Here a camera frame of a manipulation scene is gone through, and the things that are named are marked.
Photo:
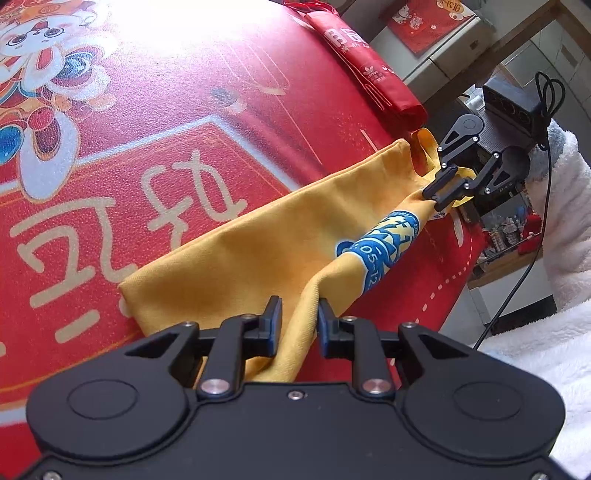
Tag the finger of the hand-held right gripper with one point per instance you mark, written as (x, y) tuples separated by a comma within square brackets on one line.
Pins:
[(441, 181), (455, 194)]

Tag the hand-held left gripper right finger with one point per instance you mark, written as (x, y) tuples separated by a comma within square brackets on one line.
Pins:
[(323, 328)]

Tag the person's right forearm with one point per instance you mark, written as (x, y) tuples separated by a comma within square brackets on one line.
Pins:
[(570, 221)]

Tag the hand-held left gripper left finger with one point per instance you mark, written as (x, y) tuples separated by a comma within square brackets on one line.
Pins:
[(276, 325)]

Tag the red printed table mat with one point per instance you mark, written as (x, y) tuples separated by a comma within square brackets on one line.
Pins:
[(138, 138)]

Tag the yellow shopping bag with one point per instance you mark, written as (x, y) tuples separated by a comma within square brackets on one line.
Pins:
[(231, 263)]

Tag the white cabinet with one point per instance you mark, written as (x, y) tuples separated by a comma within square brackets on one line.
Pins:
[(461, 57)]

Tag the red folded shopping bag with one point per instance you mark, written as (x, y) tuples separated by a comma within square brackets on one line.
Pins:
[(364, 60)]

